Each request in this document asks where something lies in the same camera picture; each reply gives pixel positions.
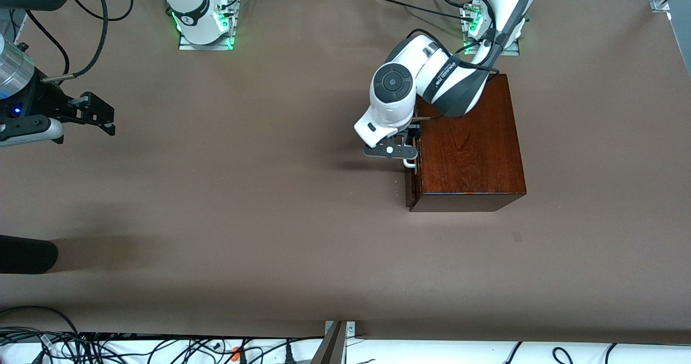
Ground light wood drawer white handle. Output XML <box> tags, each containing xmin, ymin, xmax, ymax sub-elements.
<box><xmin>403</xmin><ymin>132</ymin><xmax>421</xmax><ymax>209</ymax></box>

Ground dark brown wooden cabinet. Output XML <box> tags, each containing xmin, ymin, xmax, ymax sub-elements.
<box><xmin>411</xmin><ymin>73</ymin><xmax>527</xmax><ymax>213</ymax></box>

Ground black rounded cylinder object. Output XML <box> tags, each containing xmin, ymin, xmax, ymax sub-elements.
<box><xmin>0</xmin><ymin>234</ymin><xmax>58</xmax><ymax>274</ymax></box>

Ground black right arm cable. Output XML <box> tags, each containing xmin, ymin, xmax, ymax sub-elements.
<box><xmin>24</xmin><ymin>0</ymin><xmax>134</xmax><ymax>82</ymax></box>

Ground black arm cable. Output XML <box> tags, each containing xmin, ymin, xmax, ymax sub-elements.
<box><xmin>408</xmin><ymin>8</ymin><xmax>500</xmax><ymax>122</ymax></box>
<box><xmin>24</xmin><ymin>0</ymin><xmax>134</xmax><ymax>82</ymax></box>

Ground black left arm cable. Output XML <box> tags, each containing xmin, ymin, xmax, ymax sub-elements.
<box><xmin>408</xmin><ymin>8</ymin><xmax>500</xmax><ymax>122</ymax></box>

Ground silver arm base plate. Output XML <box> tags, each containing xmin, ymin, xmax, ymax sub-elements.
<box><xmin>178</xmin><ymin>0</ymin><xmax>237</xmax><ymax>51</ymax></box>
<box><xmin>460</xmin><ymin>0</ymin><xmax>521</xmax><ymax>57</ymax></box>

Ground small silver mounting bracket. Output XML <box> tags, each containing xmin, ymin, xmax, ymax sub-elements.
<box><xmin>324</xmin><ymin>321</ymin><xmax>356</xmax><ymax>338</ymax></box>

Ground black looped floor cable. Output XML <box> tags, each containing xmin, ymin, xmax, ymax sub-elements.
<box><xmin>0</xmin><ymin>306</ymin><xmax>82</xmax><ymax>354</ymax></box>

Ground aluminium profile post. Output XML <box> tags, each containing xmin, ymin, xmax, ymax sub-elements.
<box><xmin>310</xmin><ymin>321</ymin><xmax>349</xmax><ymax>364</ymax></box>

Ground tangled black floor cables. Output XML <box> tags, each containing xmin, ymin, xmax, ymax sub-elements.
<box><xmin>0</xmin><ymin>329</ymin><xmax>324</xmax><ymax>364</ymax></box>

